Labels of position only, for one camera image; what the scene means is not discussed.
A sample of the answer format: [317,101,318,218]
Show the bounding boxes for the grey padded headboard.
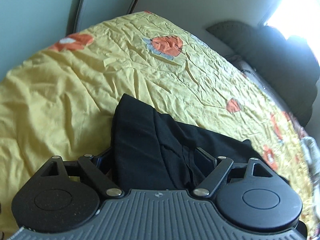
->
[206,21,319,126]

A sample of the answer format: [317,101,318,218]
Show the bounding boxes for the bright window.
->
[259,0,319,60]

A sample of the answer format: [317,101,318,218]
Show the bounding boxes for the grey quilted mattress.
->
[224,53,301,120]

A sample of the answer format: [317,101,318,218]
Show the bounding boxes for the glass sliding wardrobe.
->
[1,0,134,78]

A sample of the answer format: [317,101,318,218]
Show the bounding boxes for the black pants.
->
[110,94,260,192]

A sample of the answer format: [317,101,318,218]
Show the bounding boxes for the yellow floral bedspread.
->
[1,11,319,239]

